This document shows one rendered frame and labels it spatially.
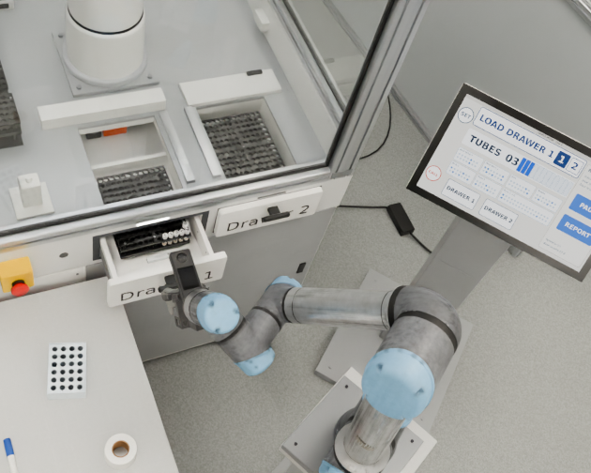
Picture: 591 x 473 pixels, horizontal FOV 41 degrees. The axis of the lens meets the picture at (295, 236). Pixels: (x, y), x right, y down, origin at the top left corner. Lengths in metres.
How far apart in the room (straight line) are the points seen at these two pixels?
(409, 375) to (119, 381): 0.85
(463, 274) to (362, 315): 1.01
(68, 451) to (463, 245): 1.24
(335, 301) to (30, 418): 0.77
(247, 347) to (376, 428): 0.30
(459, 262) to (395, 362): 1.16
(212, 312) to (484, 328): 1.80
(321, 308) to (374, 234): 1.68
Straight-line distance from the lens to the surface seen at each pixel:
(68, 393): 1.88
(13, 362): 1.95
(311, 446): 1.90
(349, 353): 2.87
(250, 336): 1.57
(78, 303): 2.01
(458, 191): 2.10
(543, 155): 2.10
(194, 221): 2.00
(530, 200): 2.11
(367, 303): 1.48
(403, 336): 1.33
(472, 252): 2.37
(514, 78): 3.12
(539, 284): 3.38
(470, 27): 3.25
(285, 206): 2.05
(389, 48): 1.74
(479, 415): 2.99
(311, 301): 1.56
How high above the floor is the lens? 2.54
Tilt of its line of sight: 55 degrees down
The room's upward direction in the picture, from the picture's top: 21 degrees clockwise
